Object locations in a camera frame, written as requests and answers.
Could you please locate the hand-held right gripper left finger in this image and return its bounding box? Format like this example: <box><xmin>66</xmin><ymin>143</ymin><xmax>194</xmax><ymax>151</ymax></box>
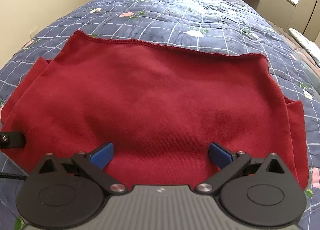
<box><xmin>38</xmin><ymin>142</ymin><xmax>128</xmax><ymax>194</ymax></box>

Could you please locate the floral pillow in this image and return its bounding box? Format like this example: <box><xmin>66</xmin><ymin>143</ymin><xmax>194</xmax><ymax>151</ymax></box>
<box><xmin>289</xmin><ymin>28</ymin><xmax>320</xmax><ymax>66</ymax></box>

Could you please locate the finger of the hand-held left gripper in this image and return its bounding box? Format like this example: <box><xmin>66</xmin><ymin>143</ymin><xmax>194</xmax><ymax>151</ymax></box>
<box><xmin>0</xmin><ymin>131</ymin><xmax>26</xmax><ymax>149</ymax></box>

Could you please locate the beige wardrobe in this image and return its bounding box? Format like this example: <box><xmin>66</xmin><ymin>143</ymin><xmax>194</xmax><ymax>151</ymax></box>
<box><xmin>296</xmin><ymin>0</ymin><xmax>320</xmax><ymax>35</ymax></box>

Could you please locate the grey-brown quilted bedspread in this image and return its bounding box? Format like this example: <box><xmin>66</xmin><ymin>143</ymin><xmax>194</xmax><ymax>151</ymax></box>
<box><xmin>265</xmin><ymin>20</ymin><xmax>320</xmax><ymax>88</ymax></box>

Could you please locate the blue checked floral quilt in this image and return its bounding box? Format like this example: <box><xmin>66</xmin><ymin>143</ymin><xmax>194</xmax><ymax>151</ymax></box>
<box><xmin>0</xmin><ymin>0</ymin><xmax>320</xmax><ymax>230</ymax></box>

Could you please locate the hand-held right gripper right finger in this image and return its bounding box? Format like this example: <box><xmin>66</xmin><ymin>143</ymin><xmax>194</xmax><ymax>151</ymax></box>
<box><xmin>194</xmin><ymin>142</ymin><xmax>286</xmax><ymax>194</ymax></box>

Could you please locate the red long-sleeved shirt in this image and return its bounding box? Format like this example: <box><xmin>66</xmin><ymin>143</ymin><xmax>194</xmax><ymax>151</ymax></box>
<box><xmin>0</xmin><ymin>30</ymin><xmax>308</xmax><ymax>192</ymax></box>

